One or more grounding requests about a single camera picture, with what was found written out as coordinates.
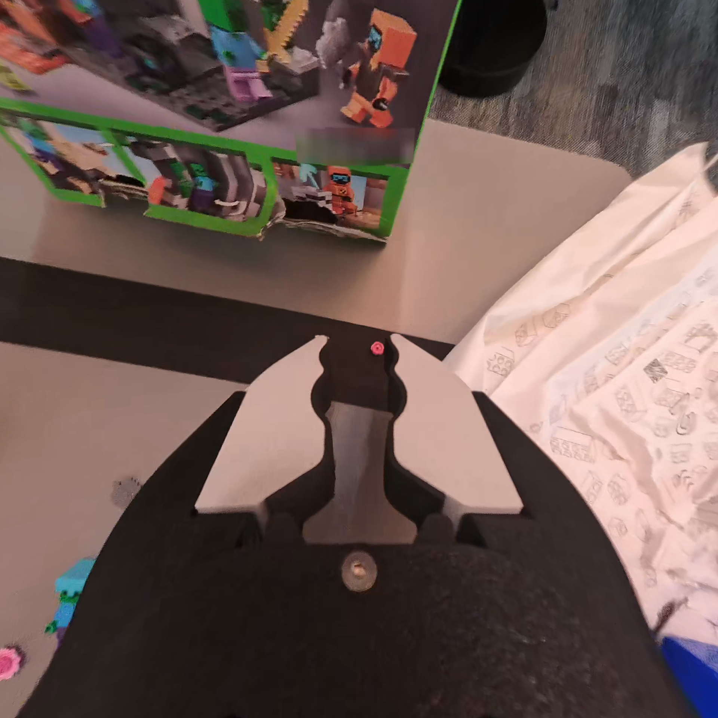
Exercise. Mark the grey desk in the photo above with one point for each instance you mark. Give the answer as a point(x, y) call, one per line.
point(477, 224)

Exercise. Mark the green toy box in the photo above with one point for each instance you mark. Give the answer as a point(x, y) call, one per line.
point(196, 84)

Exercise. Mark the black round bin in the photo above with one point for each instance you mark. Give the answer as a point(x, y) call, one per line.
point(493, 50)

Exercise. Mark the pink flower piece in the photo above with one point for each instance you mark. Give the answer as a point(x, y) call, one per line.
point(8, 663)

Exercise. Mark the zombie toy figure teal helmet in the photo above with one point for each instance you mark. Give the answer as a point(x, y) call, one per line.
point(70, 594)

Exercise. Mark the pile of white paper bags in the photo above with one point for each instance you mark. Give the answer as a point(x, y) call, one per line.
point(617, 392)

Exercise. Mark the grey toy shovel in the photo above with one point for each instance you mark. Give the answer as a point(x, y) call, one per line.
point(124, 491)

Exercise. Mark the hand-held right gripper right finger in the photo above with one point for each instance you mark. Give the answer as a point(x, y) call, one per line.
point(454, 443)

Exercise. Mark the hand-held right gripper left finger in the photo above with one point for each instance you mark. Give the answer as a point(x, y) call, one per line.
point(263, 443)

